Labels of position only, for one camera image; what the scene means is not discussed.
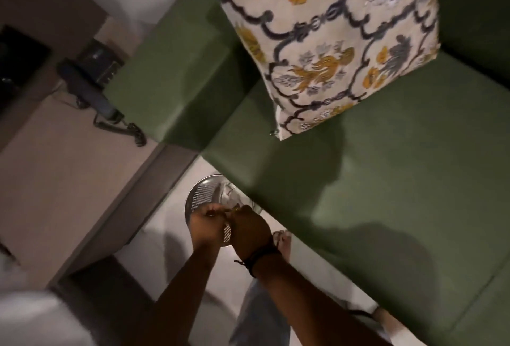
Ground person's left hand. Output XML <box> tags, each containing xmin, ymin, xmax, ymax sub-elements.
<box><xmin>190</xmin><ymin>203</ymin><xmax>232</xmax><ymax>250</ymax></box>

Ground person's light blue trousers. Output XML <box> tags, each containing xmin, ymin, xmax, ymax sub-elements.
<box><xmin>230</xmin><ymin>278</ymin><xmax>292</xmax><ymax>346</ymax></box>

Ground person's left forearm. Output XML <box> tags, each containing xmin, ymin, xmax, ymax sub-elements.
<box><xmin>133</xmin><ymin>243</ymin><xmax>224</xmax><ymax>346</ymax></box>

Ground green fabric sofa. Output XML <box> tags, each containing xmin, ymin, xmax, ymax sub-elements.
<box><xmin>104</xmin><ymin>0</ymin><xmax>510</xmax><ymax>346</ymax></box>

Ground black thread wrist bracelet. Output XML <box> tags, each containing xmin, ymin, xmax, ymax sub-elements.
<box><xmin>234</xmin><ymin>242</ymin><xmax>282</xmax><ymax>279</ymax></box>

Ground black telephone handset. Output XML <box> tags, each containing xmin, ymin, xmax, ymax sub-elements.
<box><xmin>57</xmin><ymin>60</ymin><xmax>125</xmax><ymax>122</ymax></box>

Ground floral patterned cushion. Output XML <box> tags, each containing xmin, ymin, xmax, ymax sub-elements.
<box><xmin>187</xmin><ymin>0</ymin><xmax>445</xmax><ymax>142</ymax></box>

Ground black telephone base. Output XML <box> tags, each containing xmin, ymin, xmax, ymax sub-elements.
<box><xmin>77</xmin><ymin>38</ymin><xmax>125</xmax><ymax>88</ymax></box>

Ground black tray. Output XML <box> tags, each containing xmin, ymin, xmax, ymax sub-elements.
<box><xmin>0</xmin><ymin>24</ymin><xmax>53</xmax><ymax>114</ymax></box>

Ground person's right forearm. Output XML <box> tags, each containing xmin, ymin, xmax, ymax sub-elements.
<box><xmin>249</xmin><ymin>248</ymin><xmax>393</xmax><ymax>346</ymax></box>

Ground strapped sandal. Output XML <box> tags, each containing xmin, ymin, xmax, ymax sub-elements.
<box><xmin>348</xmin><ymin>304</ymin><xmax>403</xmax><ymax>340</ymax></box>
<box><xmin>272</xmin><ymin>229</ymin><xmax>294</xmax><ymax>258</ymax></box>

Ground person's right hand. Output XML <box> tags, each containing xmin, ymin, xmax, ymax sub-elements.
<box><xmin>227</xmin><ymin>205</ymin><xmax>276</xmax><ymax>261</ymax></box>

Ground silver mesh waste bin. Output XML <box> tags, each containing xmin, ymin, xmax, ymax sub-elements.
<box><xmin>184</xmin><ymin>174</ymin><xmax>264</xmax><ymax>248</ymax></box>

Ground black coiled telephone cord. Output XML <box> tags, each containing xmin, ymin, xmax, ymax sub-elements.
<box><xmin>93</xmin><ymin>112</ymin><xmax>147</xmax><ymax>147</ymax></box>

